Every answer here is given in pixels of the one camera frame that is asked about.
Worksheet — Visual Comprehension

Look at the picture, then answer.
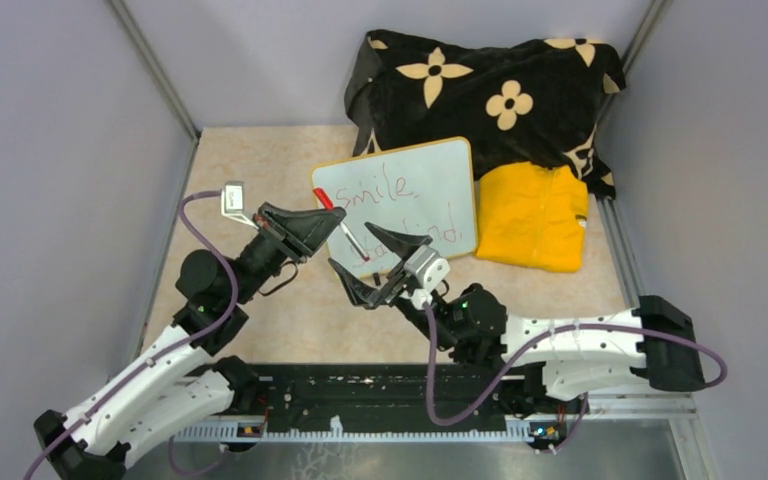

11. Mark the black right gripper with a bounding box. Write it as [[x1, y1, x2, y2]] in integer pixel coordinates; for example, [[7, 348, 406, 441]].
[[330, 222, 460, 352]]

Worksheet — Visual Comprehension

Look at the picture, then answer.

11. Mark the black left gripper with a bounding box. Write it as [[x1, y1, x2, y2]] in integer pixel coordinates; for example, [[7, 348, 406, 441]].
[[229, 201, 347, 305]]

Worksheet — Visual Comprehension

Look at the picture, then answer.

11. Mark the red capped marker pen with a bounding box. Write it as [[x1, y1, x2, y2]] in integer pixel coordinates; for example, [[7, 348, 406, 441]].
[[313, 187, 371, 263]]

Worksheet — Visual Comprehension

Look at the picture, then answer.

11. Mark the whiteboard with yellow rim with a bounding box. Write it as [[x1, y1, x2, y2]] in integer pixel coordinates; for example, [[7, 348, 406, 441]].
[[311, 137, 477, 278]]

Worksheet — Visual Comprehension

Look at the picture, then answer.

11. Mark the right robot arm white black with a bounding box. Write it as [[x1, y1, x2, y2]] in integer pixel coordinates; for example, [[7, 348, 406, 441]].
[[329, 223, 707, 412]]

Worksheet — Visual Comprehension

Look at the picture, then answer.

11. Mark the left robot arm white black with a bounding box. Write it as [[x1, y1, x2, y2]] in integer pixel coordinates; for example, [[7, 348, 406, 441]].
[[33, 203, 346, 479]]

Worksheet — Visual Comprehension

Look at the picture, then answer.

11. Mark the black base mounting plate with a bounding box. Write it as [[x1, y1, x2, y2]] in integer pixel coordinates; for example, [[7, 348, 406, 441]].
[[178, 360, 660, 435]]

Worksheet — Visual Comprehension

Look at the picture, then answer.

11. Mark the folded yellow garment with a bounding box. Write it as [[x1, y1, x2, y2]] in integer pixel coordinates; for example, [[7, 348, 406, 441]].
[[474, 162, 589, 273]]

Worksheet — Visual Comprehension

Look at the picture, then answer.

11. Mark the black blanket with beige flowers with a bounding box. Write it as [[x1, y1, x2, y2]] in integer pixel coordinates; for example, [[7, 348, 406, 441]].
[[344, 29, 626, 198]]

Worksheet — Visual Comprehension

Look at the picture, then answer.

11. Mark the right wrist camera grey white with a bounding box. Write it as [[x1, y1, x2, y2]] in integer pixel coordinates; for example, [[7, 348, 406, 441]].
[[404, 245, 451, 292]]

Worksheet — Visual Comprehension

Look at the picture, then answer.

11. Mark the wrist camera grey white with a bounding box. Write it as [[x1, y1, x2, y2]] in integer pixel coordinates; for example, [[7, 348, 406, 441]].
[[404, 245, 451, 292], [220, 181, 245, 218]]

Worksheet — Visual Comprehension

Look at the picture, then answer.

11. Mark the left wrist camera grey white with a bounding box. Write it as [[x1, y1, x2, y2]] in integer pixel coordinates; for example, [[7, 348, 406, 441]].
[[220, 181, 245, 218]]

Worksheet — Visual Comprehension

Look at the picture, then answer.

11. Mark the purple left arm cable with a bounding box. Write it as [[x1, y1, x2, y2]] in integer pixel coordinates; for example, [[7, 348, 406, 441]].
[[22, 190, 241, 480]]

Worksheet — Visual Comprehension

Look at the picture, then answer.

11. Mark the aluminium side rail right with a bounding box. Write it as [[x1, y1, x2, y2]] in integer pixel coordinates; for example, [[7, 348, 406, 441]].
[[596, 198, 644, 308]]

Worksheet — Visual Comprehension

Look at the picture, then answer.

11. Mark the aluminium corner post left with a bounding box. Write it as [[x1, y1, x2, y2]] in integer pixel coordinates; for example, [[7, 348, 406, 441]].
[[105, 0, 201, 142]]

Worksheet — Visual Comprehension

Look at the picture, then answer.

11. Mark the aluminium corner post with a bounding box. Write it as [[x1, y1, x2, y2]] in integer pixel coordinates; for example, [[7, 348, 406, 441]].
[[599, 0, 666, 121], [105, 0, 201, 142]]

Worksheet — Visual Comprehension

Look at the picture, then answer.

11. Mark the aluminium frame rail front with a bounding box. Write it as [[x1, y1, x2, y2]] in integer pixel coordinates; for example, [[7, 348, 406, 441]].
[[173, 392, 692, 449]]

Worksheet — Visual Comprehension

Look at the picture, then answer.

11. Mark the aluminium corner post right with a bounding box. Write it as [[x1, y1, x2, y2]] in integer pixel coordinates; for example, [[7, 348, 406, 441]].
[[599, 0, 666, 121]]

